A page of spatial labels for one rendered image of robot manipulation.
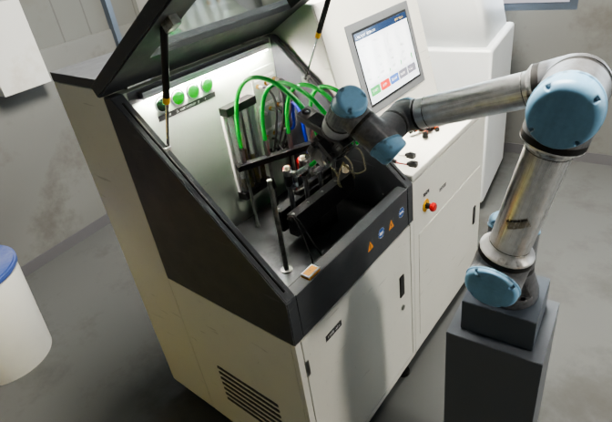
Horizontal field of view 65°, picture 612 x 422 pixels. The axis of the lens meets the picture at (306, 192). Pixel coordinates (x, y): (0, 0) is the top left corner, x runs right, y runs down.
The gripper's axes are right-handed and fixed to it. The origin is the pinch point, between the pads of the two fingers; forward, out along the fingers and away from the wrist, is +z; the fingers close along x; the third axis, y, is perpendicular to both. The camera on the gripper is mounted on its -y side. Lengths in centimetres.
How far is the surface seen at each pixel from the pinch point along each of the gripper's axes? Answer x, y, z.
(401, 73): 69, -15, 40
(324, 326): -25, 41, 20
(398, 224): 19.1, 31.8, 29.9
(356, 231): -0.4, 24.9, 14.7
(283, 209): -10.9, 3.9, 27.2
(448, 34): 144, -31, 88
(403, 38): 79, -26, 37
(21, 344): -128, -35, 141
